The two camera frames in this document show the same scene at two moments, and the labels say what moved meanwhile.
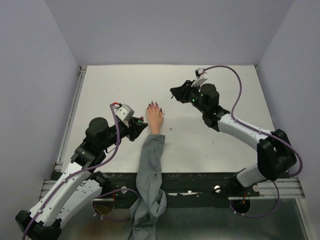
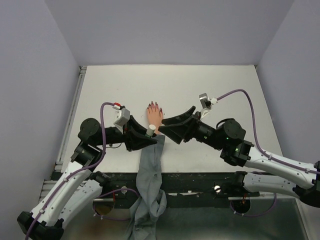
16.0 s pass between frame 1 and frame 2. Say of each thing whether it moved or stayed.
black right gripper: moved
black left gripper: moved
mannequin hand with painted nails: stayed
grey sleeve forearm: stayed
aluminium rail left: stayed
